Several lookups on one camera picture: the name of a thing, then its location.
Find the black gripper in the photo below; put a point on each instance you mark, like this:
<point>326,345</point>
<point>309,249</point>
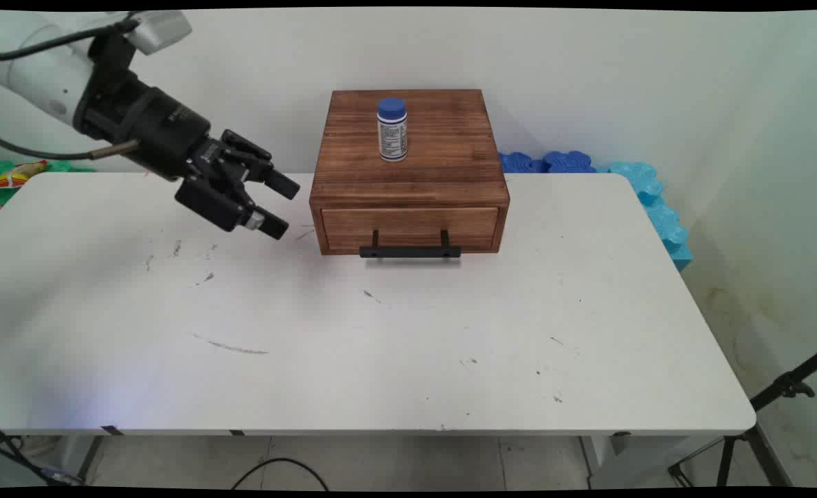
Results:
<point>149,128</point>

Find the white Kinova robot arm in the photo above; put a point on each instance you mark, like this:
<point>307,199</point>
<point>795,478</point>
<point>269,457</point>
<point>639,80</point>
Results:
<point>31,76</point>

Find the white bottle with blue cap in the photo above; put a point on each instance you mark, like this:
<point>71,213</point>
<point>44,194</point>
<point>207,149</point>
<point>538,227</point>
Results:
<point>392,135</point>

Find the brown wooden cabinet box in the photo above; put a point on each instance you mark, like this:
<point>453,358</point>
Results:
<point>415,176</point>

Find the green plastic bag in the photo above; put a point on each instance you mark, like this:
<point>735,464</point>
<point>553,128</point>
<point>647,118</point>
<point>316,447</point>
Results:
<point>62,167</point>

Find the red yellow snack packet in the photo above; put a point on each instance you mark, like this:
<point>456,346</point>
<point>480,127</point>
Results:
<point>17,175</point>

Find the dark blue foam mat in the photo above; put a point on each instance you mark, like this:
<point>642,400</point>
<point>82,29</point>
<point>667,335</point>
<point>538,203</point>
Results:
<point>519,164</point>
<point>569,162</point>

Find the white table leg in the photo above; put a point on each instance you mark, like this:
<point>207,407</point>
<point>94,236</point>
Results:
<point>90,456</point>
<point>598,453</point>

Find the cyan foam mat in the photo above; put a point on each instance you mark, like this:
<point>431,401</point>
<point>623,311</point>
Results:
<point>661,214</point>

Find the black tripod stand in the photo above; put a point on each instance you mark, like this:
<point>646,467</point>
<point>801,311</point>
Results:
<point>782,387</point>

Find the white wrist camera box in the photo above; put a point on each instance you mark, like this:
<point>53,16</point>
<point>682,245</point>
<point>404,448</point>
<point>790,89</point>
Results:
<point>162,31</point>

